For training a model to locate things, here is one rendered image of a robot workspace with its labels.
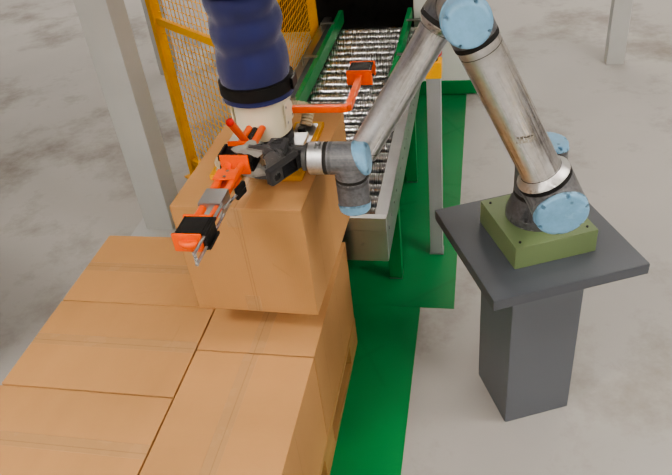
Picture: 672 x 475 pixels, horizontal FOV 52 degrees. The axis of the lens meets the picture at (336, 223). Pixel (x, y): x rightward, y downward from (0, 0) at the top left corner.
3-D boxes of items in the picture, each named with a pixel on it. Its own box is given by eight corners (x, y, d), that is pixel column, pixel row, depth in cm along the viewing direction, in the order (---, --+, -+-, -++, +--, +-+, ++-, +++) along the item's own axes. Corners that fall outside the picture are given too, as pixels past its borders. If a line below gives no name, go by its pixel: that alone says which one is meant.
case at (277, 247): (254, 202, 268) (234, 110, 245) (353, 205, 259) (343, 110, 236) (199, 307, 222) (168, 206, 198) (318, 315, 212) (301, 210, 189)
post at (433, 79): (430, 245, 343) (425, 56, 286) (444, 246, 342) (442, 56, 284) (429, 254, 338) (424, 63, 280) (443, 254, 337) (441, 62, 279)
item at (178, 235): (188, 230, 169) (183, 213, 166) (216, 231, 168) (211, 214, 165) (175, 251, 163) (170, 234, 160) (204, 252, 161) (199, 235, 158)
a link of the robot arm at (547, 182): (582, 190, 200) (477, -36, 161) (600, 226, 186) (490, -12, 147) (532, 211, 205) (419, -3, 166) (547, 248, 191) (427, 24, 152)
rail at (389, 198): (421, 41, 459) (420, 13, 448) (429, 41, 458) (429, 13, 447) (377, 255, 276) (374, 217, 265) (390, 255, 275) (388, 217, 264)
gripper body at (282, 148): (272, 160, 195) (313, 160, 193) (265, 176, 189) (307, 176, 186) (268, 136, 191) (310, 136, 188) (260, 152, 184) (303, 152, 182)
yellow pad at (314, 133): (295, 126, 231) (293, 113, 228) (324, 126, 229) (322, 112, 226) (269, 181, 204) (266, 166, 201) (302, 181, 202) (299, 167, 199)
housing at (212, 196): (208, 202, 179) (205, 187, 177) (233, 202, 178) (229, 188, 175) (199, 217, 174) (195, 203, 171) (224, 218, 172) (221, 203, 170)
